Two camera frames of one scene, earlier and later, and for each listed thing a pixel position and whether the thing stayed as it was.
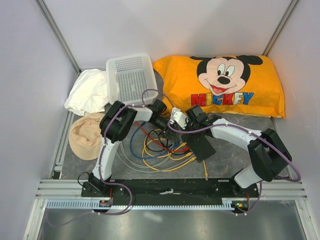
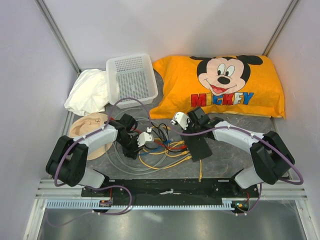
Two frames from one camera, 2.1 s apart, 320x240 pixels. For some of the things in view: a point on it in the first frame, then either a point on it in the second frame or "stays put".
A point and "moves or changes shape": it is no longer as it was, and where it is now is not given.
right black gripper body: x=191 y=126 stays put
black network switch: x=200 y=146 stays put
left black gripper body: x=162 y=124 to x=129 y=145
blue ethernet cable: x=171 y=149 moves or changes shape
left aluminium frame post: x=58 y=34 stays put
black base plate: x=167 y=189 stays put
